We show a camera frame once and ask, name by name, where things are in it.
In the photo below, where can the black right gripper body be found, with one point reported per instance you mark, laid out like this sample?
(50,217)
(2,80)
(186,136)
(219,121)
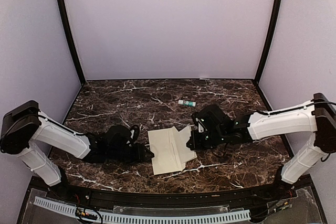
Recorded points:
(212,140)

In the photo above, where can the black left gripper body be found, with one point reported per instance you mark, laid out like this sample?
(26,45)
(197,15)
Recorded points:
(132,157)

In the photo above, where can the white spare paper sheet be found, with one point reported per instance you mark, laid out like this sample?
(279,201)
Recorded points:
(181,139)

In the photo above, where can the beige paper envelope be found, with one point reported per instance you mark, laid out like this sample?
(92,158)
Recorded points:
(166,155)

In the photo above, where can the green white glue stick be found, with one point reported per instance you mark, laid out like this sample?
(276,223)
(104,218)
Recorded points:
(187,103)

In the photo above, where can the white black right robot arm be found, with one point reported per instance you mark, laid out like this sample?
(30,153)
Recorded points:
(316,116)

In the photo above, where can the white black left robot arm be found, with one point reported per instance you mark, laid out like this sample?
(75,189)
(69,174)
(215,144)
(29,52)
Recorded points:
(26,124)

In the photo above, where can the white slotted cable duct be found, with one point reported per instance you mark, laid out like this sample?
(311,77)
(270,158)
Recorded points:
(132,215)

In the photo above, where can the black front table rail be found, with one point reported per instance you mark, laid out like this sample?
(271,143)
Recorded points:
(255,198)

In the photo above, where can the black right frame post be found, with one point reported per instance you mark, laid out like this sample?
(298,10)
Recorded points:
(268,41)

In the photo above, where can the black frame post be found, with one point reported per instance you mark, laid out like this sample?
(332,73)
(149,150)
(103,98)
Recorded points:
(268,41)
(70,41)

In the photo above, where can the black left frame post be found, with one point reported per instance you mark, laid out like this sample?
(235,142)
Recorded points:
(70,41)

